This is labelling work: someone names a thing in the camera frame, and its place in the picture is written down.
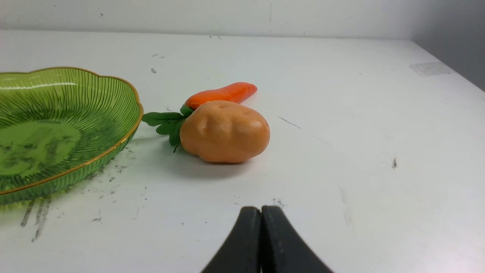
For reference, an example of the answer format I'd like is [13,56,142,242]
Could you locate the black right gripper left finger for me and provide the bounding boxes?
[202,206,261,273]

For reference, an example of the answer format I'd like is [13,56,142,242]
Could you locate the brown plastic potato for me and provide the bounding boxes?
[180,100,271,163]

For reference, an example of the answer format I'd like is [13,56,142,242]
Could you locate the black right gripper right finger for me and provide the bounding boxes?
[260,206,332,273]

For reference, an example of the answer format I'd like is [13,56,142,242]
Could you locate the orange plastic carrot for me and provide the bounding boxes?
[142,82,258,152]

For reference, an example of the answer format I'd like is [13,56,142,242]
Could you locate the green glass plate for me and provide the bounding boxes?
[0,67,144,206]

